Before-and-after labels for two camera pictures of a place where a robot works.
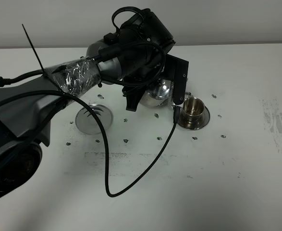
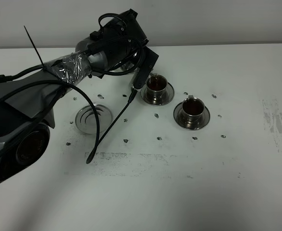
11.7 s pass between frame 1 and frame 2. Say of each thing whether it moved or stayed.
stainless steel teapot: moved
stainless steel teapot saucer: stayed
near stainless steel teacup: stayed
